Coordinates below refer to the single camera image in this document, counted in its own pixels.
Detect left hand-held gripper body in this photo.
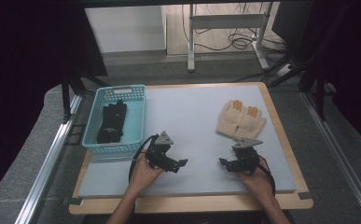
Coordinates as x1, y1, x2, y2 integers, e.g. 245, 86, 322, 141
145, 131, 174, 171

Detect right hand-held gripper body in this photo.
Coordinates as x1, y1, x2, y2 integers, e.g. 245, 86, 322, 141
229, 137, 264, 174

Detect teal plastic basket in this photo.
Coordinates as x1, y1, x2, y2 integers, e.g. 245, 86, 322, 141
81, 84, 147, 156

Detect black glove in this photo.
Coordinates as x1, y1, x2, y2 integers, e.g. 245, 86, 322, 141
96, 102, 121, 145
106, 99, 128, 143

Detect person's right hand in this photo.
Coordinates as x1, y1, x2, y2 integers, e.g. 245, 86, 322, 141
235, 155, 275, 202

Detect person's left hand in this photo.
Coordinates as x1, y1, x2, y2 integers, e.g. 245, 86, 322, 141
129, 152, 167, 191

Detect beige fleece glove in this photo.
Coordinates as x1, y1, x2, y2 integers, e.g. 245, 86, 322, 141
216, 99, 247, 138
233, 105, 268, 141

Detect light blue foam mat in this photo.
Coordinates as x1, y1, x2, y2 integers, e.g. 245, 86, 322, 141
77, 85, 298, 198

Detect wooden table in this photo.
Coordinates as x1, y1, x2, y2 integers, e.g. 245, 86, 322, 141
68, 81, 314, 216

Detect black tripod stand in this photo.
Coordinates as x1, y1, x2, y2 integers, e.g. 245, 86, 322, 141
61, 69, 109, 123
267, 43, 329, 122

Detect white cabinet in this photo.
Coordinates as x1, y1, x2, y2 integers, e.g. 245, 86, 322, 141
84, 5, 167, 54

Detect white metal stand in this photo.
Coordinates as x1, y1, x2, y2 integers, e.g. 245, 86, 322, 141
187, 2, 271, 73

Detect dark curtain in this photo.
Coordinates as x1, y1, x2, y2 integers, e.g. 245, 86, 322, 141
271, 0, 361, 155
0, 0, 108, 206

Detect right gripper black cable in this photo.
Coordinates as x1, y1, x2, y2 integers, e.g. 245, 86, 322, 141
257, 154, 276, 196

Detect aluminium rail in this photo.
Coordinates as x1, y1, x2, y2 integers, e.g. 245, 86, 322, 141
301, 91, 361, 220
14, 94, 83, 224

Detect black floor cables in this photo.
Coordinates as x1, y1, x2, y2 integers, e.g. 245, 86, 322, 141
181, 2, 289, 54

